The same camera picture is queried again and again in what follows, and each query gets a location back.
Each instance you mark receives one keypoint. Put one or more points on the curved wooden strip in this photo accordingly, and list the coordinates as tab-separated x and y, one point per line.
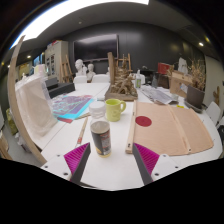
13	110

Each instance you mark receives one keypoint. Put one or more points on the white cabinet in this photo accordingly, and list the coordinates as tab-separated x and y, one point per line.
55	60

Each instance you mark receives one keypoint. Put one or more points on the yellow-green ceramic mug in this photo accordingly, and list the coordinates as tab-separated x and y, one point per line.
114	110

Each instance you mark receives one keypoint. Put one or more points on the black wall screen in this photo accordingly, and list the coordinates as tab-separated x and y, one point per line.
95	48

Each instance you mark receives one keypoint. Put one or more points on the grey plastic jug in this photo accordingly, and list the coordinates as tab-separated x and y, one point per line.
155	81

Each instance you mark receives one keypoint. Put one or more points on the round ceiling spotlights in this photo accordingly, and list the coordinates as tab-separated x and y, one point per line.
200	44

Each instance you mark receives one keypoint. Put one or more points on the clear spray bottle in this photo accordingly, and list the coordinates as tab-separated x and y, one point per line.
138	81

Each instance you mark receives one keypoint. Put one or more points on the flat round red coaster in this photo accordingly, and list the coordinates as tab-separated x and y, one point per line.
143	121

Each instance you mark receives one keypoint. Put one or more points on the white plastic bag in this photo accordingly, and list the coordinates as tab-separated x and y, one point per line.
33	106

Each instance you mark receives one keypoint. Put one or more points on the wooden twig sculpture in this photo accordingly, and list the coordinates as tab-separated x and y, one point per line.
121	85

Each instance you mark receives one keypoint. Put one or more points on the wooden easel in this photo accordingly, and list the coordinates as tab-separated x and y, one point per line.
66	70
128	61

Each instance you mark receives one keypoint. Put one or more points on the small grey tape roll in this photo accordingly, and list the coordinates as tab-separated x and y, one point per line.
175	97

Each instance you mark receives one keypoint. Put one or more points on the brown cardboard box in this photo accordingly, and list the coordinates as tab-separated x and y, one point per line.
178	83

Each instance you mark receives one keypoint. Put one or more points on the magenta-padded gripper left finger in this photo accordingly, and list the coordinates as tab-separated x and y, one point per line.
75	160

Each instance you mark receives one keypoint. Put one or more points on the small yellow item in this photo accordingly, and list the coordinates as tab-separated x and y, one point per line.
180	106

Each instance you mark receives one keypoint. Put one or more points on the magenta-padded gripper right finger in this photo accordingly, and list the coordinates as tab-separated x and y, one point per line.
148	160

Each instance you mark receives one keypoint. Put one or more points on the colourful printed sheet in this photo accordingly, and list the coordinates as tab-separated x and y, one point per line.
71	106

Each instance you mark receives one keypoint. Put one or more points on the thin wooden stick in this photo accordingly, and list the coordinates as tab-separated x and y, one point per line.
82	131

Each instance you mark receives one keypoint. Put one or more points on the long ceiling light strip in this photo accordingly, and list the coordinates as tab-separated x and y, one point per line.
66	10

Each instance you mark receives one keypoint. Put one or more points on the dark grey pot saucer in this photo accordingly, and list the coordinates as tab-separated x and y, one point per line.
193	108

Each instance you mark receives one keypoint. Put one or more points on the red box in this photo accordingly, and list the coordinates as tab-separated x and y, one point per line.
164	68

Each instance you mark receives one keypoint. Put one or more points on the clear drink bottle white cap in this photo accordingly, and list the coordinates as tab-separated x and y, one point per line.
100	136

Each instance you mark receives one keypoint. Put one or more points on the white plaster bust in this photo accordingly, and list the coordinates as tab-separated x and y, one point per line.
90	70
79	66

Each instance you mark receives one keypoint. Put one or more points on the grey newspaper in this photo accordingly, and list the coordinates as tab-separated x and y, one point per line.
156	95

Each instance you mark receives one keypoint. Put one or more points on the wooden figure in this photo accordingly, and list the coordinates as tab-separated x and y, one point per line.
217	96

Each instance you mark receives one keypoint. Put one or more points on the flat wooden slat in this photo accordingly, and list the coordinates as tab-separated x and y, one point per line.
84	115

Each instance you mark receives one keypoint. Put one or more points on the white plastic chair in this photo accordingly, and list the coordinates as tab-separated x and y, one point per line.
80	79
100	78
213	111
143	79

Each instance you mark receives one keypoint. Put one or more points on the black flat box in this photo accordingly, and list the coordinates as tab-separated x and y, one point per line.
61	89

